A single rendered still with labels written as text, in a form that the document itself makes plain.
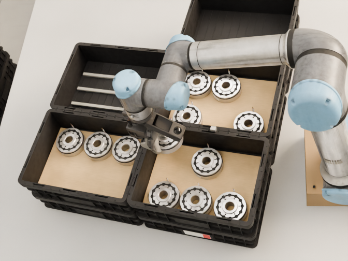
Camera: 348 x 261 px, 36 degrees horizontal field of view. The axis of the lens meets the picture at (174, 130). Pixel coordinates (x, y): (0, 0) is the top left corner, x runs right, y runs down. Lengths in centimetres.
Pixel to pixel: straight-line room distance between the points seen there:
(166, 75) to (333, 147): 45
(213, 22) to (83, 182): 80
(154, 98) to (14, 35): 238
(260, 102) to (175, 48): 55
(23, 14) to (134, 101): 244
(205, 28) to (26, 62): 83
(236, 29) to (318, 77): 94
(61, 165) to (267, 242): 76
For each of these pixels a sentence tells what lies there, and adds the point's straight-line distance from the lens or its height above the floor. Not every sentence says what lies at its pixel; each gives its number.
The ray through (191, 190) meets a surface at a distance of 174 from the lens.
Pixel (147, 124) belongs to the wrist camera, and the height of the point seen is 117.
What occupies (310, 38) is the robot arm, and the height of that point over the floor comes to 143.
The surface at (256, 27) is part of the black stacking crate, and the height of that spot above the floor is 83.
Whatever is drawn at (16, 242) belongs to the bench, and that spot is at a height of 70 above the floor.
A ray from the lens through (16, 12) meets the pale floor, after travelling 381.
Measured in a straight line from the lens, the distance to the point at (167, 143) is 166.
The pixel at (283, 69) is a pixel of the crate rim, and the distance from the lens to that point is 185.
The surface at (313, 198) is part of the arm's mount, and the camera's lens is 180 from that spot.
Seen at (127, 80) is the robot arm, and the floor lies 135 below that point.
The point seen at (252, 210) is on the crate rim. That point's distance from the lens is 161.
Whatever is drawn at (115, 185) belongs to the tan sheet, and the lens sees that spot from 185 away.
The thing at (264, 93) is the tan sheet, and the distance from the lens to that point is 191.
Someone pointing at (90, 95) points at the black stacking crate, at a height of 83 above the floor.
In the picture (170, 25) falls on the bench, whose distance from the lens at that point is 235.
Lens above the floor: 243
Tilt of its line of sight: 58 degrees down
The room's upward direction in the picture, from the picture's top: 23 degrees counter-clockwise
